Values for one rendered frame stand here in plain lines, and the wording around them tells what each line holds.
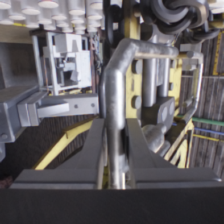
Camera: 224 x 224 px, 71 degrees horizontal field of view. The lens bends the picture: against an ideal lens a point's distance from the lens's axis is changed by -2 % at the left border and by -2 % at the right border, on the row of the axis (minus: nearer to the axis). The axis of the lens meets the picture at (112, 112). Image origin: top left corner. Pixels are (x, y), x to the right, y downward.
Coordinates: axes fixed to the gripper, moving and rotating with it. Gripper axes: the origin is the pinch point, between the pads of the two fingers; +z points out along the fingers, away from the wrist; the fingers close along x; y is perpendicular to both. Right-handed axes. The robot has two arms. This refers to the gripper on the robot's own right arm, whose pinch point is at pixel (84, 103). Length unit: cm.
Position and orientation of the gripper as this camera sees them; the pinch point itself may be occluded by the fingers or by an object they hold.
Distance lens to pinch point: 25.0
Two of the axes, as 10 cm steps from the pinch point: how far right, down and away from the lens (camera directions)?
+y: -0.3, -9.5, -3.0
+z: 9.9, -0.7, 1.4
